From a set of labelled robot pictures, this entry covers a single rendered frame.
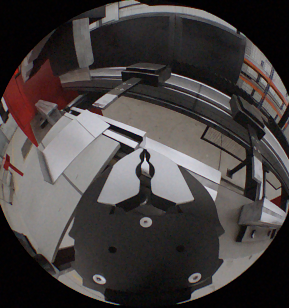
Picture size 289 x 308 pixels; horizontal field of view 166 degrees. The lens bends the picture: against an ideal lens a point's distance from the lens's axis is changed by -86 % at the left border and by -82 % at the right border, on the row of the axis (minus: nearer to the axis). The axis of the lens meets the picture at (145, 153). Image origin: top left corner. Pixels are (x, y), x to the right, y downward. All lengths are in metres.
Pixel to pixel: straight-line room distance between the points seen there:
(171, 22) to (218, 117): 0.50
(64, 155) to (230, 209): 0.38
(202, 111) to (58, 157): 0.37
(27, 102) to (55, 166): 0.87
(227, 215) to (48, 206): 0.38
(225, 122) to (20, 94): 1.20
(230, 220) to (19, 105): 1.26
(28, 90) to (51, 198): 0.91
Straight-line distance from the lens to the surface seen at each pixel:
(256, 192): 0.52
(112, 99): 0.23
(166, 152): 0.17
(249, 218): 0.33
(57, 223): 0.17
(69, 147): 0.18
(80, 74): 0.15
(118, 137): 0.15
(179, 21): 0.62
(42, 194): 0.20
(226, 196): 0.32
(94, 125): 0.18
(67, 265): 0.79
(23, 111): 1.02
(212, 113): 0.36
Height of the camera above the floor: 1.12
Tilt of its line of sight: 60 degrees down
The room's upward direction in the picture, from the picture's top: 1 degrees counter-clockwise
